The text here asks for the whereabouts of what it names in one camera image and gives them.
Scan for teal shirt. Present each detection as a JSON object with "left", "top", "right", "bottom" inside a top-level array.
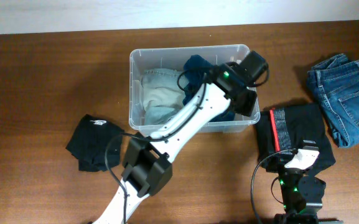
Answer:
[{"left": 182, "top": 54, "right": 236, "bottom": 123}]

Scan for light blue jeans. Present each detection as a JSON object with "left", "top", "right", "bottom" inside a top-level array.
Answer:
[{"left": 141, "top": 68, "right": 185, "bottom": 125}]

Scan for clear plastic storage bin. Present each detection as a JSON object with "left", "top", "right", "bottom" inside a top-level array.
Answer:
[{"left": 128, "top": 44, "right": 261, "bottom": 134}]

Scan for black Nike shirt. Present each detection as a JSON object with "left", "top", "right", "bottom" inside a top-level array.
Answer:
[{"left": 66, "top": 114, "right": 124, "bottom": 172}]

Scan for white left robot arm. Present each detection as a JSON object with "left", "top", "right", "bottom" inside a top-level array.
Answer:
[{"left": 95, "top": 51, "right": 269, "bottom": 224}]

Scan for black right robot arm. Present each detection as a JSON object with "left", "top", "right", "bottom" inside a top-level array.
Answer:
[{"left": 266, "top": 140, "right": 343, "bottom": 224}]

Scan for black shorts with red stripe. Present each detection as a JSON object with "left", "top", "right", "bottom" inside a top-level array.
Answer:
[{"left": 255, "top": 103, "right": 336, "bottom": 176}]

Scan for dark blue folded jeans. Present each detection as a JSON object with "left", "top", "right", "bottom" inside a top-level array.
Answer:
[{"left": 307, "top": 54, "right": 359, "bottom": 148}]

